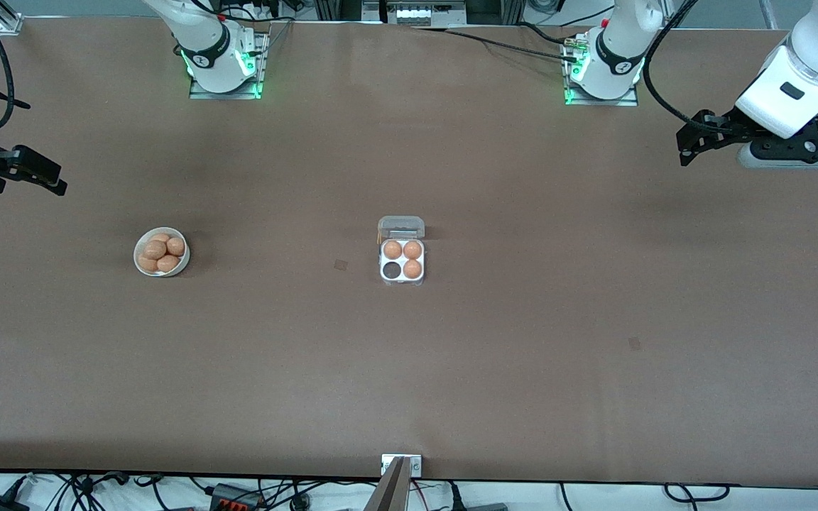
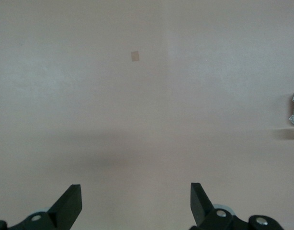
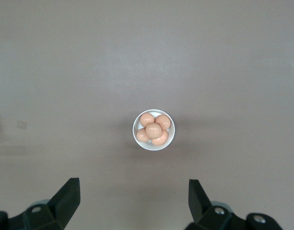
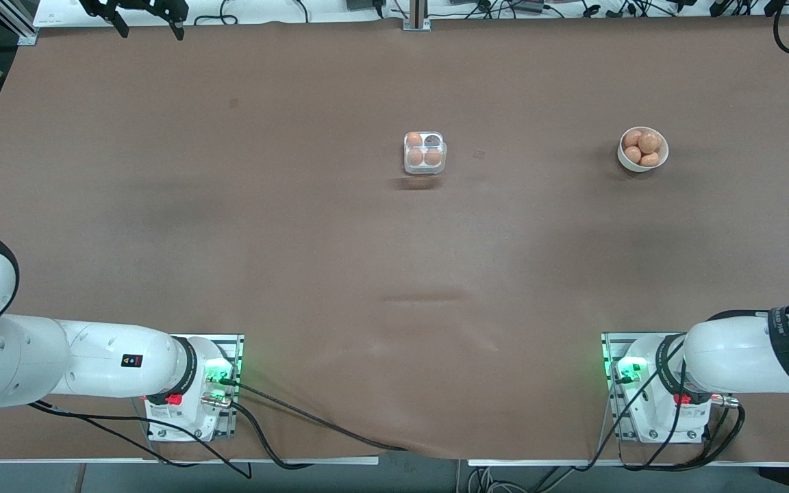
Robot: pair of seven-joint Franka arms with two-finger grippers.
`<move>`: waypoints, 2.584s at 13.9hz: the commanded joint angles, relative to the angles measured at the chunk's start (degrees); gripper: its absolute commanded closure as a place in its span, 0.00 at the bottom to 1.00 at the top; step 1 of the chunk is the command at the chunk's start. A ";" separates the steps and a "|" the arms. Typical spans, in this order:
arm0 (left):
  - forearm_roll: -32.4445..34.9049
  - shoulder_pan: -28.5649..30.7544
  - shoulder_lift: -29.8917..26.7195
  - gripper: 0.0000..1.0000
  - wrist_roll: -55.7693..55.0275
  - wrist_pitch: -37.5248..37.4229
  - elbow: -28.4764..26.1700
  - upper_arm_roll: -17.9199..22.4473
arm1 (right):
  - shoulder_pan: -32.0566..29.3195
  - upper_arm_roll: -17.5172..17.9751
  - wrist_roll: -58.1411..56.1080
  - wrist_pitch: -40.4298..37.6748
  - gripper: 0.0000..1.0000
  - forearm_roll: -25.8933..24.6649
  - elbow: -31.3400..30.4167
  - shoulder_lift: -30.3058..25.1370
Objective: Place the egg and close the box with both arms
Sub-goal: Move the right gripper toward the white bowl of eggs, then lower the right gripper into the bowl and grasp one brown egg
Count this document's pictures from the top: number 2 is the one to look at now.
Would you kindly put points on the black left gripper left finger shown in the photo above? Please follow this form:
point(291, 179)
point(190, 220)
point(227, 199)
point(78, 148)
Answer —
point(65, 208)

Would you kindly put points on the small brown tape patch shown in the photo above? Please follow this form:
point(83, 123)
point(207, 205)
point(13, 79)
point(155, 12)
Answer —
point(135, 56)

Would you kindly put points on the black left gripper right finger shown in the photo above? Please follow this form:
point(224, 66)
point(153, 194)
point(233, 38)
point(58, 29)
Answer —
point(202, 206)

